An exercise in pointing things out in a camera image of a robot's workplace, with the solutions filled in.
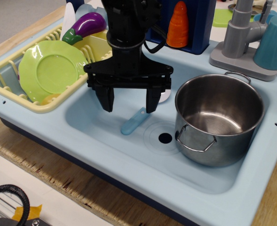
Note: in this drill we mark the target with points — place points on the dark blue box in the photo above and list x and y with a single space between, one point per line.
200 17

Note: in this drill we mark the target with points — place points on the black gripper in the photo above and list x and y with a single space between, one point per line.
128 68

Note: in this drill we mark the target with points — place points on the orange toy carrot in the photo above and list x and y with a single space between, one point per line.
178 30

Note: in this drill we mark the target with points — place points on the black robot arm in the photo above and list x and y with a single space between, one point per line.
129 21

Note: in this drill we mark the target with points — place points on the stainless steel pot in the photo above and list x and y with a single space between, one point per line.
217 115

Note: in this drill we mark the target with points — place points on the grey toy faucet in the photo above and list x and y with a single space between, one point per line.
234 53

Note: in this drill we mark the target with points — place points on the yellow masking tape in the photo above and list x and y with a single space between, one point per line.
34 212

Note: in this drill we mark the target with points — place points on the purple toy eggplant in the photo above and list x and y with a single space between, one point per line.
86 25

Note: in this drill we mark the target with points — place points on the light blue toy sink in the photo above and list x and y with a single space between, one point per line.
241 194

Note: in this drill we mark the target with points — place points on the green cutting board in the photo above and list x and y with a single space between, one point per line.
222 17

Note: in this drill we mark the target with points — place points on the blue handled white spoon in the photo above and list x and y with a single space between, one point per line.
141 115

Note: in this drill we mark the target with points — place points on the green plastic plate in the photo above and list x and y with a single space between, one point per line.
49 67

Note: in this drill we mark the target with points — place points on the teal plastic cup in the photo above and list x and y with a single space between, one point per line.
266 54

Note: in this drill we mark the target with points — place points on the white plastic knife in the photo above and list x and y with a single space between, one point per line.
68 20

